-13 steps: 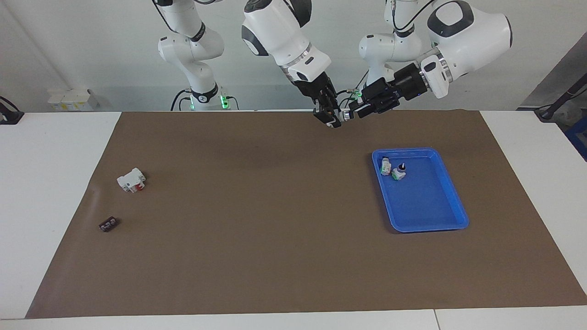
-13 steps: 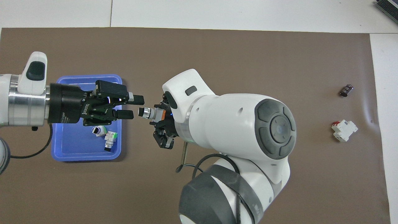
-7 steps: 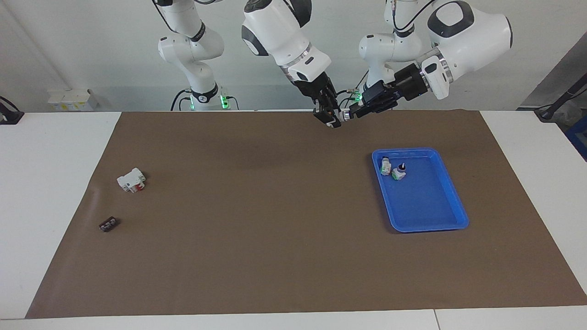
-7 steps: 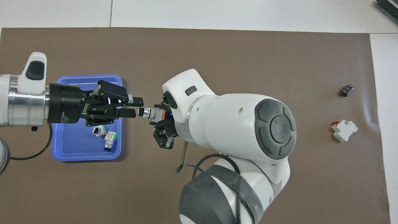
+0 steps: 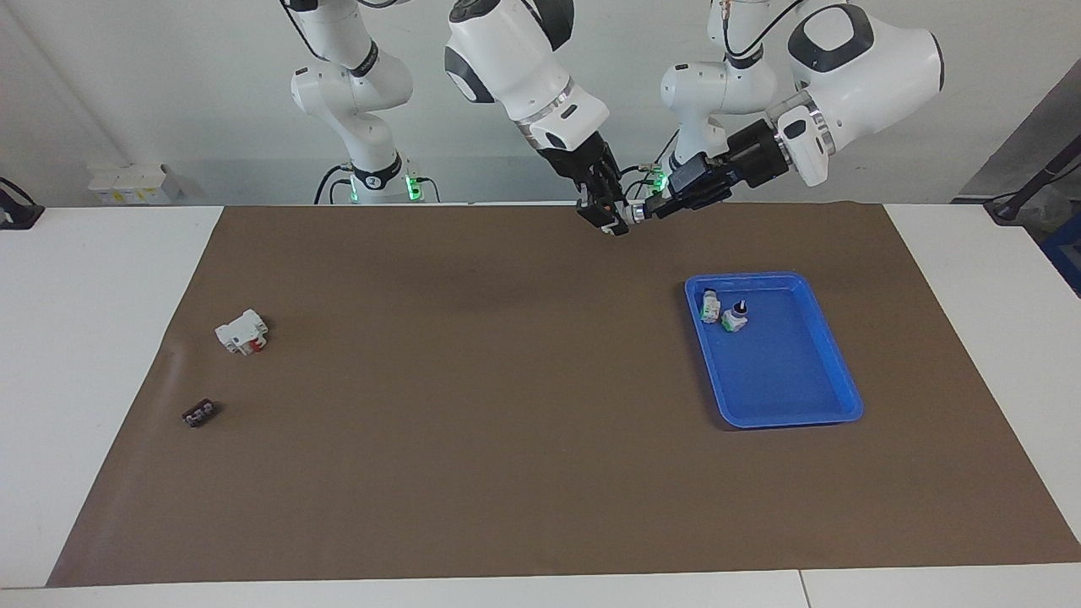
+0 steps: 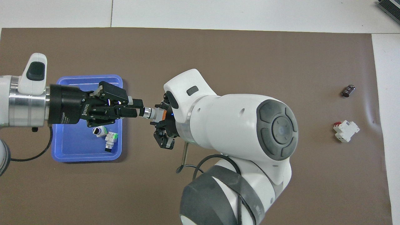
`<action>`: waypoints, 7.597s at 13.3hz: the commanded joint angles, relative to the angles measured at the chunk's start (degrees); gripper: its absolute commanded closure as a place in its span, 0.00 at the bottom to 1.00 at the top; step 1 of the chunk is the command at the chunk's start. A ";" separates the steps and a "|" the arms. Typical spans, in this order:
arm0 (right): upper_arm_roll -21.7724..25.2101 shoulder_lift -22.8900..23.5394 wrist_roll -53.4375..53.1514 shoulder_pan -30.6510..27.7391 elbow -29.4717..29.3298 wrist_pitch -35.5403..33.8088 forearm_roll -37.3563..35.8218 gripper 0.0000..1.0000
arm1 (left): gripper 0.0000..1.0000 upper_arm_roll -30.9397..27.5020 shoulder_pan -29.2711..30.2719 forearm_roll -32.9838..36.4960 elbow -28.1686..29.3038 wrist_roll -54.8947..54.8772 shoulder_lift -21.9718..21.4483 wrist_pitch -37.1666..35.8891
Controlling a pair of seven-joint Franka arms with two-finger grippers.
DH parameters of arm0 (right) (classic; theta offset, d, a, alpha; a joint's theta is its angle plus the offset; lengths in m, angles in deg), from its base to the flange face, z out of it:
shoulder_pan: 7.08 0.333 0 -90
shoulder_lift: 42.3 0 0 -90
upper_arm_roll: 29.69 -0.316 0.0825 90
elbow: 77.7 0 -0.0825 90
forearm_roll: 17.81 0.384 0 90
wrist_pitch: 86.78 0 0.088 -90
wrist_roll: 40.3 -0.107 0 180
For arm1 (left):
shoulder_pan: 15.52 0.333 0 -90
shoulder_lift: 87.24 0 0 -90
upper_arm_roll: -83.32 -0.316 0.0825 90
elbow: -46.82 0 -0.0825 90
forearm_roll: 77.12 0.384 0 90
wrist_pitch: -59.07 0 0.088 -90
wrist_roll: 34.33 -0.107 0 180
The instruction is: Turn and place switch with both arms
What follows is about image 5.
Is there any black left arm base cable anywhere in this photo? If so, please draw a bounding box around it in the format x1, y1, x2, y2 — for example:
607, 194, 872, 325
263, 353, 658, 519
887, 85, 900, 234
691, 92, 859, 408
619, 127, 683, 204

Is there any blue plastic tray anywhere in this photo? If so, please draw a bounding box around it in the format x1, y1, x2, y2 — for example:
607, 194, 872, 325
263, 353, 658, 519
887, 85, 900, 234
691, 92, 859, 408
684, 271, 865, 431

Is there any blue crate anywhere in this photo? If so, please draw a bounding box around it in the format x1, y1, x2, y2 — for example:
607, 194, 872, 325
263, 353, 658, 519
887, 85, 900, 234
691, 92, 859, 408
1040, 215, 1081, 298

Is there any orange and white selector switch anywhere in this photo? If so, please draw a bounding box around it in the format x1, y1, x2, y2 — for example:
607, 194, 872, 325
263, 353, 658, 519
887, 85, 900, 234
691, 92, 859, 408
603, 198, 656, 237

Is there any black left arm upper cable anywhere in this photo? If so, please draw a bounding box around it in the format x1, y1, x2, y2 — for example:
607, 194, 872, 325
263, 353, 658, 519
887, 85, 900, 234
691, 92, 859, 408
722, 0, 813, 62

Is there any black arm base cable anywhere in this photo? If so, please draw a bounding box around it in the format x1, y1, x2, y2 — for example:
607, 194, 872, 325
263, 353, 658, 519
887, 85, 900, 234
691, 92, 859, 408
314, 165, 442, 206
619, 127, 683, 204

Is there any black stand with pole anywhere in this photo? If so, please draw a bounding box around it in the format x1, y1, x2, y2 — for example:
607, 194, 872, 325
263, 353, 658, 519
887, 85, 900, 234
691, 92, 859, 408
984, 135, 1081, 225

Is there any black right arm base cable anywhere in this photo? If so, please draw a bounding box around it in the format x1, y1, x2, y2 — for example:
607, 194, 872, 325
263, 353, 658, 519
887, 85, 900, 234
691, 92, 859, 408
314, 165, 442, 206

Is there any brown paper table mat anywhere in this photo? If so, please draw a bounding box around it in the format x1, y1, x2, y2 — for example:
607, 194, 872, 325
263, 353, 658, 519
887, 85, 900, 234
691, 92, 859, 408
46, 203, 1081, 589

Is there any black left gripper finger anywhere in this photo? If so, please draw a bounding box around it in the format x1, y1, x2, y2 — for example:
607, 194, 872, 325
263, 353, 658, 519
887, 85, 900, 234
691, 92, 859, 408
688, 173, 734, 208
646, 190, 702, 222

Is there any white circuit breaker red lever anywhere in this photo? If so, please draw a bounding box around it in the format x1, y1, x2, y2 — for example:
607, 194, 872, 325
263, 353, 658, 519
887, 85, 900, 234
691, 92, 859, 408
215, 309, 270, 356

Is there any white wall box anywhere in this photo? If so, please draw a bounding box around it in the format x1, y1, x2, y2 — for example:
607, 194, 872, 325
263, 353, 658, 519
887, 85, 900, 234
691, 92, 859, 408
87, 163, 183, 206

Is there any black clamp mount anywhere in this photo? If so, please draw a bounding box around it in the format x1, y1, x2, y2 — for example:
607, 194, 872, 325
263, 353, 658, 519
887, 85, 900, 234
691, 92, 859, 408
0, 177, 46, 231

